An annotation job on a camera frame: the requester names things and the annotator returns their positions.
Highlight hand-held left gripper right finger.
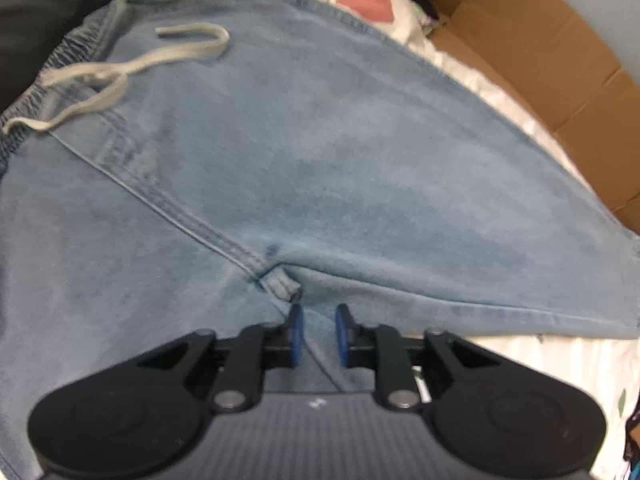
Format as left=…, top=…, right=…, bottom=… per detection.
left=334, top=304, right=501, bottom=411

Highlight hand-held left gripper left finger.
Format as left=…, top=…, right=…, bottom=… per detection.
left=135, top=304, right=306, bottom=413

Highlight blue denim pants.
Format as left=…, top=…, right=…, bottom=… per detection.
left=0, top=0, right=640, bottom=480

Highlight bear print bed sheet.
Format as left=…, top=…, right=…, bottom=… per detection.
left=170, top=0, right=640, bottom=480

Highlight flattened cardboard sheet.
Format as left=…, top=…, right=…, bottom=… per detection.
left=415, top=0, right=640, bottom=233

